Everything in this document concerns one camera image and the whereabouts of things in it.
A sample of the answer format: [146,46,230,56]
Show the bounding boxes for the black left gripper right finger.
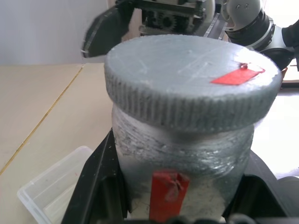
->
[221,149,288,219]

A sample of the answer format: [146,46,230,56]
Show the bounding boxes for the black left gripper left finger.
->
[61,129,130,224]

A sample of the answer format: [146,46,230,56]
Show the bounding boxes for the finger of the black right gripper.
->
[202,13,228,42]
[80,4,135,59]

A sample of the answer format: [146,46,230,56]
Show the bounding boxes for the grey ribbed jar lid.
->
[104,34,284,135]

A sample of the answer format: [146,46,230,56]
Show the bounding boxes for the grey translucent jar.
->
[111,105,255,221]

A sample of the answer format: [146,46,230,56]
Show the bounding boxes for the clear plastic box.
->
[16,146,94,224]

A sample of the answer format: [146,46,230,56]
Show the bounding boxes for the red tape strip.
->
[210,62,266,86]
[149,171,190,221]

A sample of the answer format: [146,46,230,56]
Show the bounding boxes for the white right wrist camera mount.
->
[205,0,216,24]

